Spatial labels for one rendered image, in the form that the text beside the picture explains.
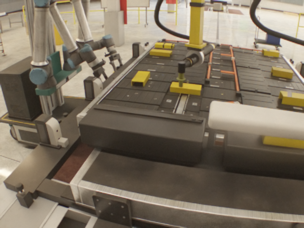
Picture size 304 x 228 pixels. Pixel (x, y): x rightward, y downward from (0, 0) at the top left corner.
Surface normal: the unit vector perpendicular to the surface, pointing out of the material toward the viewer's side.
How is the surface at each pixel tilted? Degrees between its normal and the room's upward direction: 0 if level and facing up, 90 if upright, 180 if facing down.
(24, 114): 90
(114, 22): 90
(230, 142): 0
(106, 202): 90
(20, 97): 90
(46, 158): 0
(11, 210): 0
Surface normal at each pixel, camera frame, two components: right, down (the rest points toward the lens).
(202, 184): 0.00, -0.87
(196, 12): -0.51, 0.43
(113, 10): -0.26, 0.48
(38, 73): 0.18, 0.56
